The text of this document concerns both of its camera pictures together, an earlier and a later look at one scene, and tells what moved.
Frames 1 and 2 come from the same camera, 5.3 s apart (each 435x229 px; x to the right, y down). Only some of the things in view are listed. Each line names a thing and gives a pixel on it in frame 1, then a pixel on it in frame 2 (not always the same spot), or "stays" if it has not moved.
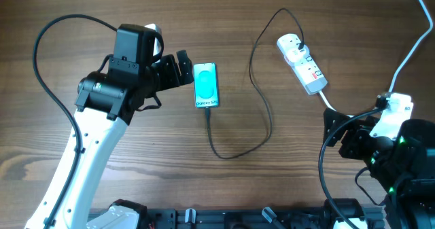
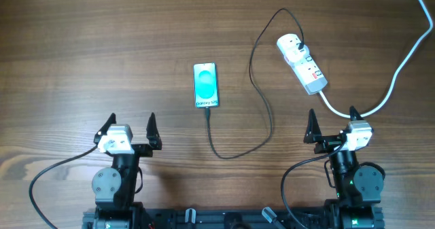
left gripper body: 164,73 → 141,151
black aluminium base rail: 253,218 stays
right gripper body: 358,144 → 327,144
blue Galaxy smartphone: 206,85 stays
